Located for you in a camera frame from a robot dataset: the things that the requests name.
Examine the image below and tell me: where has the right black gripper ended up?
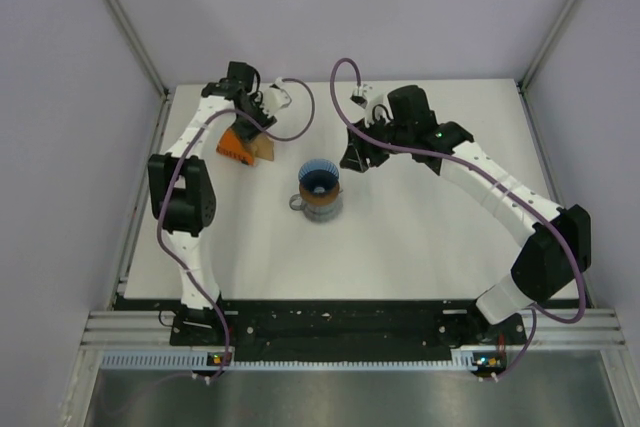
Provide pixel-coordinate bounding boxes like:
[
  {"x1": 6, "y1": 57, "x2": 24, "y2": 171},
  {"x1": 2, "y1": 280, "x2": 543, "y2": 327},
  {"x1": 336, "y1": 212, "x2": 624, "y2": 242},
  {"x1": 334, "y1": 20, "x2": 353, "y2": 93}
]
[{"x1": 341, "y1": 111, "x2": 413, "y2": 173}]

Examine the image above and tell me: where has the blue glass dripper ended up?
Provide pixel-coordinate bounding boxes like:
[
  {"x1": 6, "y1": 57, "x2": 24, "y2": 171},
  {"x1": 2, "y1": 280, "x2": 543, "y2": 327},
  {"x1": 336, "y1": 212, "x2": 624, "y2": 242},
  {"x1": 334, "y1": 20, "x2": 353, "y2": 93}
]
[{"x1": 298, "y1": 158, "x2": 339, "y2": 195}]

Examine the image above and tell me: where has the orange filter package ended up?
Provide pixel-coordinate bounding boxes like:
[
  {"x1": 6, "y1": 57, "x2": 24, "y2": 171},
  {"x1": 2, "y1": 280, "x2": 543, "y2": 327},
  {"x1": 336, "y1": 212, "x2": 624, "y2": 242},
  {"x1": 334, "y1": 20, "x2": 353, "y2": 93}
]
[{"x1": 216, "y1": 127, "x2": 258, "y2": 167}]

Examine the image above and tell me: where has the brown wooden ring holder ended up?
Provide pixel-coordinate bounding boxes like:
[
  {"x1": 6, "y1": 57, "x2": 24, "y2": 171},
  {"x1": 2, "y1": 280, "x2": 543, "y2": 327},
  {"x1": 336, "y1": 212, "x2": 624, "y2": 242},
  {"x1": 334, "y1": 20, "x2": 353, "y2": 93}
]
[{"x1": 299, "y1": 178, "x2": 341, "y2": 206}]

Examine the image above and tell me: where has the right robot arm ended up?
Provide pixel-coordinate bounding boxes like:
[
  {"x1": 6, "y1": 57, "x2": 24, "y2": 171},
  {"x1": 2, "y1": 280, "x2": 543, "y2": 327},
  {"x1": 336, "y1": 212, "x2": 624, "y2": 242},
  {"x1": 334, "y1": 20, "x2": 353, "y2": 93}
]
[{"x1": 340, "y1": 83, "x2": 591, "y2": 343}]

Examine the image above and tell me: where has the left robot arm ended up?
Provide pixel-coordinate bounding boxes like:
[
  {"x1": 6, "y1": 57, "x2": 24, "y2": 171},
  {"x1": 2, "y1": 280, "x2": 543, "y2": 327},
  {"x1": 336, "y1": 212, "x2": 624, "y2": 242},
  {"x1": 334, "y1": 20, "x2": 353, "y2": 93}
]
[{"x1": 147, "y1": 62, "x2": 291, "y2": 344}]

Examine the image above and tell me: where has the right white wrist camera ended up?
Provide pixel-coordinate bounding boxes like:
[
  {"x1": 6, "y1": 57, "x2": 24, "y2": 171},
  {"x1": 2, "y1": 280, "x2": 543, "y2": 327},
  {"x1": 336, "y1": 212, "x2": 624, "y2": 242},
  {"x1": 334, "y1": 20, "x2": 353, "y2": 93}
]
[{"x1": 350, "y1": 84, "x2": 385, "y2": 126}]

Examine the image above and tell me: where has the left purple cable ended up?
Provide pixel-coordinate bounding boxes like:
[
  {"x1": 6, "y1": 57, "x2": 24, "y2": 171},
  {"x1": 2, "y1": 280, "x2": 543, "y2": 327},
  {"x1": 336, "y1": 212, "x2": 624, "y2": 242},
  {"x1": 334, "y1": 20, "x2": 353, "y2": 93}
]
[{"x1": 156, "y1": 77, "x2": 316, "y2": 383}]

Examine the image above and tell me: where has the purple cable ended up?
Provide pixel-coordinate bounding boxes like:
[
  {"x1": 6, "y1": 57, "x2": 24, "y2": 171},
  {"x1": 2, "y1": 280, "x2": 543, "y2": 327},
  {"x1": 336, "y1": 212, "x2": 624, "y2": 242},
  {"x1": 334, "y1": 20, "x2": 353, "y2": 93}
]
[
  {"x1": 330, "y1": 57, "x2": 587, "y2": 383},
  {"x1": 156, "y1": 77, "x2": 316, "y2": 383}
]

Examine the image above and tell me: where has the left aluminium corner post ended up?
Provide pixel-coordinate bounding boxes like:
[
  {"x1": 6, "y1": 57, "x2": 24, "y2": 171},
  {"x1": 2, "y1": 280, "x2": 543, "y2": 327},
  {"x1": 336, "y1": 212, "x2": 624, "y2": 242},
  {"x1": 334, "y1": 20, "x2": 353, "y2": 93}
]
[{"x1": 102, "y1": 0, "x2": 169, "y2": 97}]

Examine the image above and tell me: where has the aluminium corner post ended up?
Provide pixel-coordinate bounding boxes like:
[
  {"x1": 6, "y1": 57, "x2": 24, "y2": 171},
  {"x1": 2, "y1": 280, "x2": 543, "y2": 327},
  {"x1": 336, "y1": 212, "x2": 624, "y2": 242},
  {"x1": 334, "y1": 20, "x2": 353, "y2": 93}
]
[
  {"x1": 517, "y1": 0, "x2": 584, "y2": 92},
  {"x1": 102, "y1": 0, "x2": 169, "y2": 97}
]

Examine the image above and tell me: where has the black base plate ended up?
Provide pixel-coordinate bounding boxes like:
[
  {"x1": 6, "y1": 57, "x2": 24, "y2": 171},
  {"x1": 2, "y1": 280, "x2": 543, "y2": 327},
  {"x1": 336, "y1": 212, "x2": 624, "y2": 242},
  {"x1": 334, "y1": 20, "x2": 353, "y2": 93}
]
[{"x1": 170, "y1": 300, "x2": 525, "y2": 363}]

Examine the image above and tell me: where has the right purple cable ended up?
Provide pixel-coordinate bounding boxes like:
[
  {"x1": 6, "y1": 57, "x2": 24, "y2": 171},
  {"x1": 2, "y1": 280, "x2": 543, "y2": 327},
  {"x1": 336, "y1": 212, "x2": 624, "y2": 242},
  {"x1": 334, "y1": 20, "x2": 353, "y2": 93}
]
[{"x1": 330, "y1": 57, "x2": 587, "y2": 383}]

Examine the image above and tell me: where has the aluminium front rail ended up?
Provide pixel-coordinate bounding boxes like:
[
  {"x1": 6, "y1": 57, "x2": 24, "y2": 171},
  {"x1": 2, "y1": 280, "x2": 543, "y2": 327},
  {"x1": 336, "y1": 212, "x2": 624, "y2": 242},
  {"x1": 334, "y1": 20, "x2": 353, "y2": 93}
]
[{"x1": 80, "y1": 309, "x2": 626, "y2": 351}]

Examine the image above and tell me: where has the grey slotted cable duct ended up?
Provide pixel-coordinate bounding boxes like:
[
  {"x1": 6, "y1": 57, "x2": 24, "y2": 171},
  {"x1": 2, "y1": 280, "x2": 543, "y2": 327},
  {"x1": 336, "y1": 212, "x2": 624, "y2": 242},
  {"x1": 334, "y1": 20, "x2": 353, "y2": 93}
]
[{"x1": 101, "y1": 350, "x2": 504, "y2": 372}]

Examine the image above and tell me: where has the right aluminium corner post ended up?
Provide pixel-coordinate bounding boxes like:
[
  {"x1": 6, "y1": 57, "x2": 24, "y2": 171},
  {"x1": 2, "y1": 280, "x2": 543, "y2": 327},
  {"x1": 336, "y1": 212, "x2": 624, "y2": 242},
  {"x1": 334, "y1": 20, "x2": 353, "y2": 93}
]
[{"x1": 517, "y1": 0, "x2": 584, "y2": 92}]

